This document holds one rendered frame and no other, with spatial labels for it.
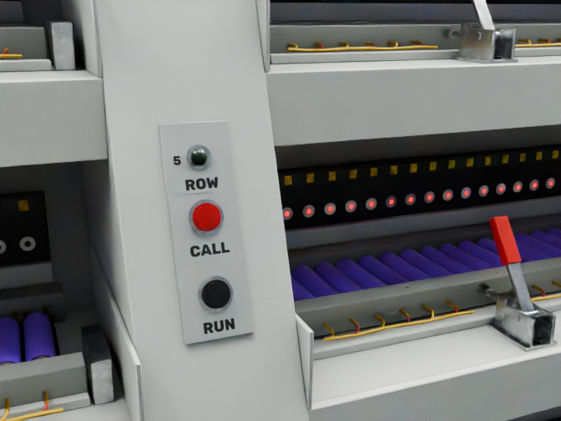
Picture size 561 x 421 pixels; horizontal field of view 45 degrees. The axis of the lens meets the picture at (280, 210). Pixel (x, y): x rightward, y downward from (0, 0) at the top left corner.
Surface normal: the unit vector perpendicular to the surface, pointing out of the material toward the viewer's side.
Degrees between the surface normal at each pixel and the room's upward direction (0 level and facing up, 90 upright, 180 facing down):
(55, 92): 110
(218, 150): 90
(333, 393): 20
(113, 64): 90
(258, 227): 90
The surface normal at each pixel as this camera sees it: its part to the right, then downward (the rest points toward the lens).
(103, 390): 0.37, 0.27
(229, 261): 0.35, -0.07
